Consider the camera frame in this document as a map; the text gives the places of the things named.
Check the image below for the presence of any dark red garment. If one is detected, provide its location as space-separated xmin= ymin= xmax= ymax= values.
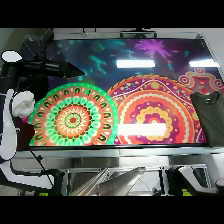
xmin=13 ymin=115 xmax=36 ymax=152

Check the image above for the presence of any black cable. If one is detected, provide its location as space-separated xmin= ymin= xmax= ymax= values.
xmin=26 ymin=146 xmax=56 ymax=190

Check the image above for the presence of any olive green T-shirt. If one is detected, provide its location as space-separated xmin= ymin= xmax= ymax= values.
xmin=190 ymin=91 xmax=224 ymax=148

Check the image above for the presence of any white garment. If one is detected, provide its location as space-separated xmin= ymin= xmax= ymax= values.
xmin=12 ymin=91 xmax=36 ymax=118

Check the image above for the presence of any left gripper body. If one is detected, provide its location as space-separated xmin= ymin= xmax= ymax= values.
xmin=46 ymin=61 xmax=75 ymax=78

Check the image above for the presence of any silver frame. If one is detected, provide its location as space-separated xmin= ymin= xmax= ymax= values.
xmin=13 ymin=31 xmax=224 ymax=197

